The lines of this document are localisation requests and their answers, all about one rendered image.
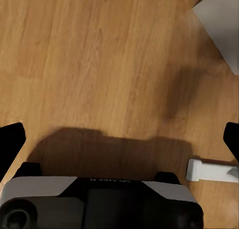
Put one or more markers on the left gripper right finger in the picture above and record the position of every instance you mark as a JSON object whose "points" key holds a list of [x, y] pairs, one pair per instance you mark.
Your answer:
{"points": [[231, 138]]}

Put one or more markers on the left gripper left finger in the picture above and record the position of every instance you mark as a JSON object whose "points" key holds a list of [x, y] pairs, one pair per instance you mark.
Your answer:
{"points": [[12, 138]]}

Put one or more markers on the desktop computer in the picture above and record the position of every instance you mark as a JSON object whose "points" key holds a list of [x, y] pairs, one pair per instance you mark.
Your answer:
{"points": [[220, 19]]}

